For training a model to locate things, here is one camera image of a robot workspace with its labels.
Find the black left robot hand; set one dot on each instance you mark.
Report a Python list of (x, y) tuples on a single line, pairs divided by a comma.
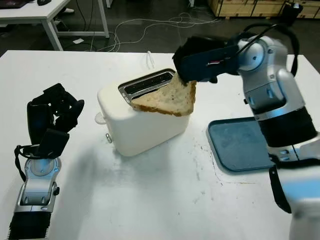
[(37, 120)]

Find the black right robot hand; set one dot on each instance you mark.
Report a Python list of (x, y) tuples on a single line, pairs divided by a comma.
[(200, 43)]

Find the toasted bread slice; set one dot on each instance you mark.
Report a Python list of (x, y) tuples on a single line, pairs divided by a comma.
[(172, 100)]

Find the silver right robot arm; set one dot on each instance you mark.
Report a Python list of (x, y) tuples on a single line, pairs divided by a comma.
[(275, 100)]

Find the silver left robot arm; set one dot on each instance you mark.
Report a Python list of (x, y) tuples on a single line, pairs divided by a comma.
[(37, 182)]

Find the white toaster lever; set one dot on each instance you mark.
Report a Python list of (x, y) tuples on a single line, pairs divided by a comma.
[(99, 119)]

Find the silver toaster knob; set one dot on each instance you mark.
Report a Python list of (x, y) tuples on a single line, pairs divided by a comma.
[(108, 138)]

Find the white two-slot toaster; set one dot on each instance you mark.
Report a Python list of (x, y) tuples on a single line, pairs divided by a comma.
[(140, 132)]

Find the blue plastic tray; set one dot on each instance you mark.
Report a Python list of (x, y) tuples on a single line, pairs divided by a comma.
[(237, 145)]

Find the wooden crate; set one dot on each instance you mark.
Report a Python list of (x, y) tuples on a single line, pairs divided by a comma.
[(250, 7)]

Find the white paper sheet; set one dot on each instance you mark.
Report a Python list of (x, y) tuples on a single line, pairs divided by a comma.
[(78, 41)]

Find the black trash bin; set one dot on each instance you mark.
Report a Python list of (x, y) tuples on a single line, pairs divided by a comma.
[(291, 12)]

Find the white office desk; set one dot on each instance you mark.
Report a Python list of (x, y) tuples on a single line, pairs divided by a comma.
[(37, 12)]

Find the white shoe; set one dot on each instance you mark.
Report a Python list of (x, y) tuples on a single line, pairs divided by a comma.
[(68, 10)]

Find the black computer mouse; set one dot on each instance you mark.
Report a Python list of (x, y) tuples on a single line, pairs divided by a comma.
[(43, 2)]

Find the black laptop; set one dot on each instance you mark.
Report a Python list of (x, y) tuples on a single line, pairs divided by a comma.
[(12, 3)]

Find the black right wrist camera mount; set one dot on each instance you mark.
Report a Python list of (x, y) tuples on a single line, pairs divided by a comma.
[(200, 66)]

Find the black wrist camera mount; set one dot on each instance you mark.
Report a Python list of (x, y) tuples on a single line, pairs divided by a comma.
[(200, 66), (53, 142)]

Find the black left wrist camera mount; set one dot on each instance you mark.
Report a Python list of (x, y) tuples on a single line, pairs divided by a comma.
[(53, 142)]

